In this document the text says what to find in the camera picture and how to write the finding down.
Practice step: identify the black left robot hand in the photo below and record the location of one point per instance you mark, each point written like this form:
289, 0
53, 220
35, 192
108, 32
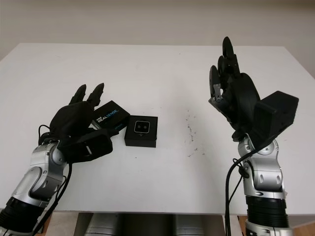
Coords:
71, 118

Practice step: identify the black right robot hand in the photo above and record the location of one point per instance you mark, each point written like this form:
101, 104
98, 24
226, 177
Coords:
243, 98

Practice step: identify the black RealSense box lid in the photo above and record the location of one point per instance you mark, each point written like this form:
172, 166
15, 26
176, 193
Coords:
112, 115

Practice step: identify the small silver depth camera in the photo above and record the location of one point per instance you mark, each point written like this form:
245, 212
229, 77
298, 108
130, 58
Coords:
142, 126

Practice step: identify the black box base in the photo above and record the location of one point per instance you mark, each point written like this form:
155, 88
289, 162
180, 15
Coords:
140, 141

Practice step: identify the grey left robot leg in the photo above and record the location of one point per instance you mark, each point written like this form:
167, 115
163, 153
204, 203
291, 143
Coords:
103, 225

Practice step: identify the grey robot leg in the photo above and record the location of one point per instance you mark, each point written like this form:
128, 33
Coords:
103, 225
185, 225

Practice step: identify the grey right robot leg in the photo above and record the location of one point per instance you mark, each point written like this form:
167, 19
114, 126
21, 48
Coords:
185, 225

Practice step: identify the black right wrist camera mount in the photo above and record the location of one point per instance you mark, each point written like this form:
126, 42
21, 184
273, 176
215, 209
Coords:
278, 110

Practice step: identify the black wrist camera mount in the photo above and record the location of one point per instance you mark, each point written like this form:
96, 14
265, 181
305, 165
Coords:
278, 110
98, 147

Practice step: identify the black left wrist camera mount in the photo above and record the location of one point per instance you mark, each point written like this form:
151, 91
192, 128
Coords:
98, 147

